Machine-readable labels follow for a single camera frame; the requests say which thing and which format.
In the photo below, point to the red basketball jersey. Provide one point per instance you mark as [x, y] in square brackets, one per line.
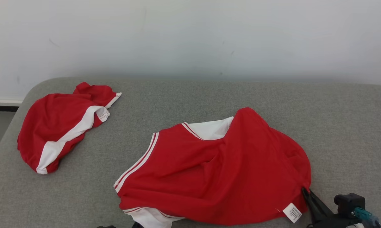
[215, 174]

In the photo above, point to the red white-striped shorts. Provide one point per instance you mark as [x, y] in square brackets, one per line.
[51, 120]

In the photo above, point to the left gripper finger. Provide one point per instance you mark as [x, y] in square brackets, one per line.
[106, 226]
[137, 225]

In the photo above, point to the grey fabric sofa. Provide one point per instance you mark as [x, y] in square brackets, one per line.
[190, 101]

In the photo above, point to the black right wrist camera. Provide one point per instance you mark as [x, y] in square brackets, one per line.
[348, 202]

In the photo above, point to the white wall baseboard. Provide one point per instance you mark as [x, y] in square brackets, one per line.
[3, 102]

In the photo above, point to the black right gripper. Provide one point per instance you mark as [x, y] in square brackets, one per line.
[336, 222]

